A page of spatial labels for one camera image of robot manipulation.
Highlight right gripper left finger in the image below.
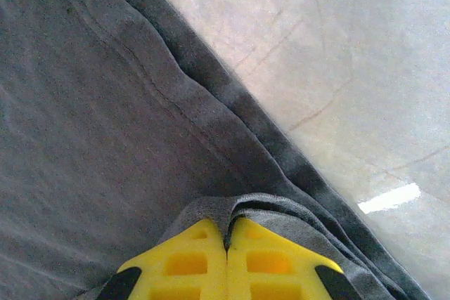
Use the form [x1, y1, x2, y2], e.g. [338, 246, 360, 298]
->
[97, 217, 229, 300]

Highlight dark grey t-shirt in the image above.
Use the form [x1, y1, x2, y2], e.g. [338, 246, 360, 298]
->
[0, 0, 432, 300]

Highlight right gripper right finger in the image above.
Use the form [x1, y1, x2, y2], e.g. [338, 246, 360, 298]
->
[226, 217, 358, 300]

